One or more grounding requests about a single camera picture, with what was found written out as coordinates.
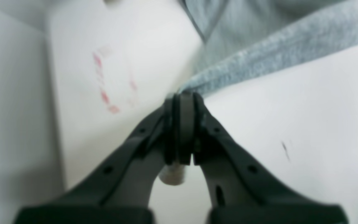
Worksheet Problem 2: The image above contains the grey T-shirt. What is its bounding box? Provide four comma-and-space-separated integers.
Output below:
178, 0, 358, 95

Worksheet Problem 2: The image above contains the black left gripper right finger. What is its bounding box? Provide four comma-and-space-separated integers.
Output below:
193, 93, 349, 224

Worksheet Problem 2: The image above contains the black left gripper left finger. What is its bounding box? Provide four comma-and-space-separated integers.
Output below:
14, 92, 195, 224

